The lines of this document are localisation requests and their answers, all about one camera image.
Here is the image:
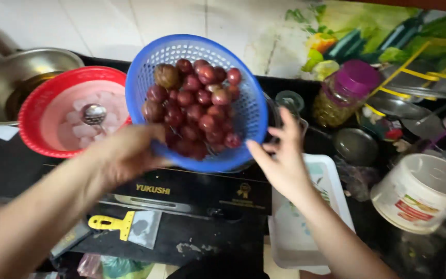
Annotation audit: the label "person's left hand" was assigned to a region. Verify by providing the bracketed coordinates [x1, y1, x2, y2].
[87, 123, 174, 189]

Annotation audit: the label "person's right hand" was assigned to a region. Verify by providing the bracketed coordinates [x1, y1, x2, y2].
[245, 107, 313, 202]

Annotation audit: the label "blue plastic colander basket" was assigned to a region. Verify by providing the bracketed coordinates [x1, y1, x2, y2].
[125, 34, 269, 173]

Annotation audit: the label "pile of purple passion fruits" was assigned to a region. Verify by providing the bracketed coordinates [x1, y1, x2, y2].
[142, 58, 243, 160]

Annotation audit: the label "black induction cooktop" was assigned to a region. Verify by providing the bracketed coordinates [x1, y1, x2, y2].
[41, 165, 273, 221]

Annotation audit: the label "metal spoon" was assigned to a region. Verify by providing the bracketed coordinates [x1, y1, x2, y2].
[81, 103, 108, 134]

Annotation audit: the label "pile of ice cubes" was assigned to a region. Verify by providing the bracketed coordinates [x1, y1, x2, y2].
[57, 91, 128, 150]

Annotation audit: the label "red plastic basket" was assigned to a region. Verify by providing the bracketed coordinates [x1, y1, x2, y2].
[18, 66, 132, 159]

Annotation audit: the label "plastic bags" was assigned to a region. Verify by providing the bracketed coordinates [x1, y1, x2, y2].
[77, 253, 156, 279]

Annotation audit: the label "clear glass mug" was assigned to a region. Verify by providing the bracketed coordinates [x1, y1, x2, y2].
[273, 90, 309, 136]

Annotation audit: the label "large steel pot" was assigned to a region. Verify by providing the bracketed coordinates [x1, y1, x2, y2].
[0, 47, 85, 126]

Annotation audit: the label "white plastic tray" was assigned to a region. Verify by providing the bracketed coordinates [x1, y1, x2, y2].
[268, 153, 356, 276]

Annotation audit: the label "purple lidded glass jar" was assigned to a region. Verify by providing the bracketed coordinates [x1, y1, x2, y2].
[312, 60, 381, 128]

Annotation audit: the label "dark round pan lid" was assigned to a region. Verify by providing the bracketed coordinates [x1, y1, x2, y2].
[332, 128, 380, 167]

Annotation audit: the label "white plastic bucket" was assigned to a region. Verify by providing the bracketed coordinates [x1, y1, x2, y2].
[370, 153, 446, 235]

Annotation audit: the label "yellow handled scraper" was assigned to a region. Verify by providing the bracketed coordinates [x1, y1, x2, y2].
[88, 210, 162, 250]

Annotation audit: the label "yellow wire dish rack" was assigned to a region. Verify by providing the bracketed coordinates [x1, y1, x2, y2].
[356, 41, 446, 156]

